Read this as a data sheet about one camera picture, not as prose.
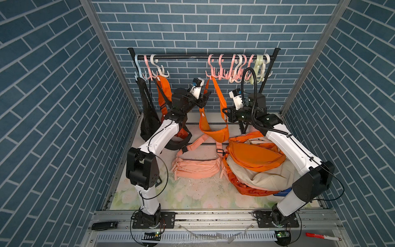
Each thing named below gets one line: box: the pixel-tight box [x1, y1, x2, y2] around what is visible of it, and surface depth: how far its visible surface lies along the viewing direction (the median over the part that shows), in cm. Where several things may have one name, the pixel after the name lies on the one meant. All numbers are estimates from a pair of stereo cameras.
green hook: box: [250, 54, 265, 85], surface depth 69 cm
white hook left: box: [150, 54, 170, 78], surface depth 74 cm
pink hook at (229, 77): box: [224, 54, 237, 80], surface depth 72 cm
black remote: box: [91, 221, 119, 232], surface depth 72 cm
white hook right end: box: [261, 53, 274, 82], surface depth 67 cm
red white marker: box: [305, 232, 342, 241], surface depth 71 cm
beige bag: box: [226, 135, 298, 191], surface depth 73 cm
